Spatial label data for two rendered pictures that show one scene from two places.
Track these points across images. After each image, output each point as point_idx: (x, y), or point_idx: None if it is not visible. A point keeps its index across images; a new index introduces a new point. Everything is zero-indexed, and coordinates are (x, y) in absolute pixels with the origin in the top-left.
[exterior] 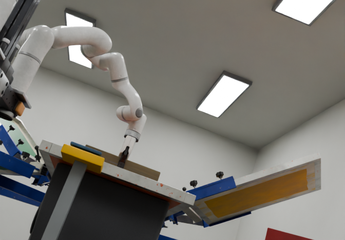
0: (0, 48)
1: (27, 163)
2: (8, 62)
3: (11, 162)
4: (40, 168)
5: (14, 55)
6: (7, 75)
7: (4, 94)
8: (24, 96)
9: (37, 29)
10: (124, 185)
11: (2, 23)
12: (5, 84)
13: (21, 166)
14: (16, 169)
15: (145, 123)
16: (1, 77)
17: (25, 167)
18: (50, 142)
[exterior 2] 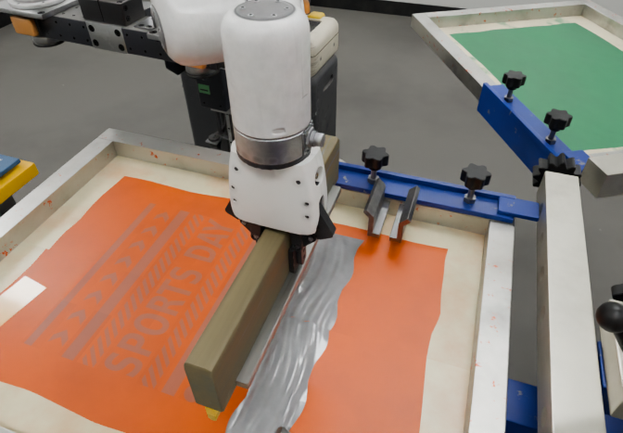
0: (19, 11)
1: (544, 146)
2: (91, 3)
3: (518, 135)
4: (583, 170)
5: None
6: (110, 18)
7: (133, 47)
8: (156, 38)
9: None
10: (32, 267)
11: None
12: (113, 33)
13: (533, 151)
14: (526, 157)
15: (244, 71)
16: (95, 31)
17: (541, 157)
18: (99, 135)
